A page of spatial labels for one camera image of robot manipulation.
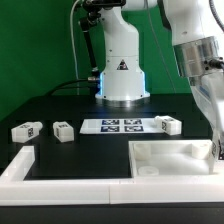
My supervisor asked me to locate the black cable bundle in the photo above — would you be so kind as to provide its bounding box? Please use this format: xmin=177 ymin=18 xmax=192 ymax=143
xmin=44 ymin=78 xmax=101 ymax=98

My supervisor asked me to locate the white U-shaped obstacle fence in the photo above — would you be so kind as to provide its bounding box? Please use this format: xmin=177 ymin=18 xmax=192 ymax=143
xmin=0 ymin=146 xmax=224 ymax=206

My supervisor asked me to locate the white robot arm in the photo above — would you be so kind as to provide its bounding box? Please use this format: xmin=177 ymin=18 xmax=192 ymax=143
xmin=97 ymin=0 xmax=224 ymax=140

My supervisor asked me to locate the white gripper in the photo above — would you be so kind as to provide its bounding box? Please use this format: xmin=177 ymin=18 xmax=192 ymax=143
xmin=189 ymin=72 xmax=224 ymax=140

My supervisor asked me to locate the white square tabletop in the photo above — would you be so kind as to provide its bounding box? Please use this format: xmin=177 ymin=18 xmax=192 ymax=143
xmin=129 ymin=140 xmax=224 ymax=185

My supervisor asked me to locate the white fiducial marker sheet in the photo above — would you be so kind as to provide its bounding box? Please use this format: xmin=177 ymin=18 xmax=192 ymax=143
xmin=80 ymin=118 xmax=162 ymax=134

